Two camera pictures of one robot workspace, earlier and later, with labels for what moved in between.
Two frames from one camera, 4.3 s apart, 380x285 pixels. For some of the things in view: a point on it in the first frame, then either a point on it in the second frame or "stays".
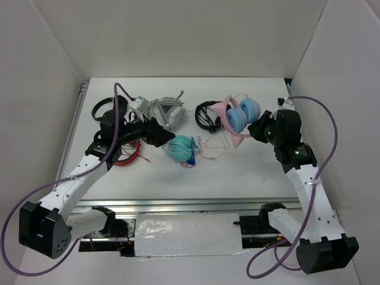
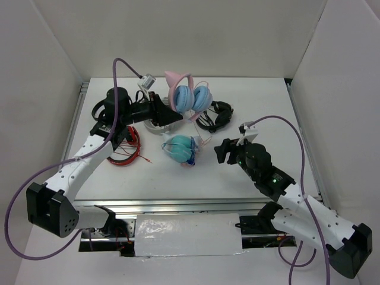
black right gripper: x=255 y=129 → x=227 y=145
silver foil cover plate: x=187 y=234 stays
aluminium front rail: x=250 y=206 stays
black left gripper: x=155 y=134 → x=160 y=113
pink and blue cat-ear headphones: x=238 y=111 → x=186 y=96
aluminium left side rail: x=69 y=140 stays
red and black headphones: x=130 y=158 stays
